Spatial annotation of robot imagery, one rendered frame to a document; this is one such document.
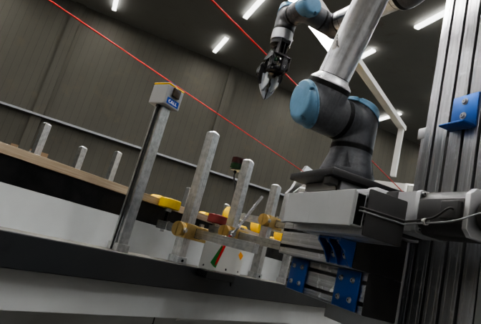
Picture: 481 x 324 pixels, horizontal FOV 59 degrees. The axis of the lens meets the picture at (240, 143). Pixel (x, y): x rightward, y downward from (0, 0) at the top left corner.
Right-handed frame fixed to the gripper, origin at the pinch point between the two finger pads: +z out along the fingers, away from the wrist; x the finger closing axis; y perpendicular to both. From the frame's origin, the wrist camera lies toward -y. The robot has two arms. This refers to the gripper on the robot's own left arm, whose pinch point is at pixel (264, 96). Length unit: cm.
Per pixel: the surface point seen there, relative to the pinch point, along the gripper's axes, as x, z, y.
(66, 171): -53, 43, -7
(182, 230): -12, 51, -9
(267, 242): 21, 47, -15
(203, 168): -11.0, 29.0, -10.7
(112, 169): -34, 27, -127
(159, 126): -31.7, 23.2, 3.3
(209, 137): -11.8, 17.6, -12.0
